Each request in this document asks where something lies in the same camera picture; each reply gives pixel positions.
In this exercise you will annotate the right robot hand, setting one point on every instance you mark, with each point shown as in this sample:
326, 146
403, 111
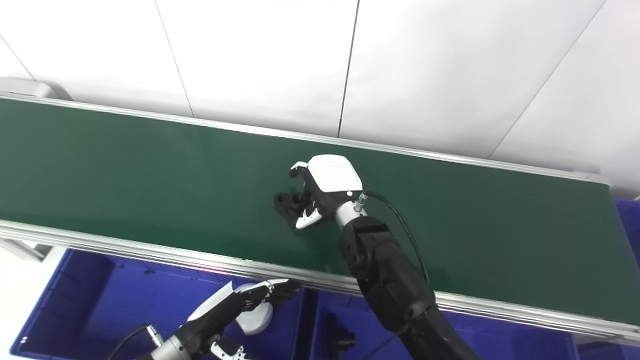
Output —
332, 175

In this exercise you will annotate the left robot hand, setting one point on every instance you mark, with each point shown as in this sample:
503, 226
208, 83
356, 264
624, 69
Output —
220, 312

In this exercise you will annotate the black flange part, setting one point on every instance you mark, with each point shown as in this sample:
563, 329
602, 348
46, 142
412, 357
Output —
340, 342
286, 204

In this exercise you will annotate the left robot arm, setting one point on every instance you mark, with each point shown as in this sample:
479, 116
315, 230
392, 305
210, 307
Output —
167, 350

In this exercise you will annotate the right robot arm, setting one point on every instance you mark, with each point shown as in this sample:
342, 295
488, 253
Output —
390, 280

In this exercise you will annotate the white plastic part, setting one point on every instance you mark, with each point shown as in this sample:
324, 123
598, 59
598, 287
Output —
257, 320

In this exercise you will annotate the blue plastic bin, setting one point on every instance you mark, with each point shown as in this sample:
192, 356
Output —
500, 340
100, 305
610, 350
630, 225

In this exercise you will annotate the green conveyor belt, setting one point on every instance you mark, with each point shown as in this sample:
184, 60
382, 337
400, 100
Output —
150, 190

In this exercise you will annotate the aluminium conveyor support leg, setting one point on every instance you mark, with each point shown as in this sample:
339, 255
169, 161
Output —
25, 250

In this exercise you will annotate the grey conveyor end housing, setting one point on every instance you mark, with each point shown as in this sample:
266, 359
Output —
30, 87

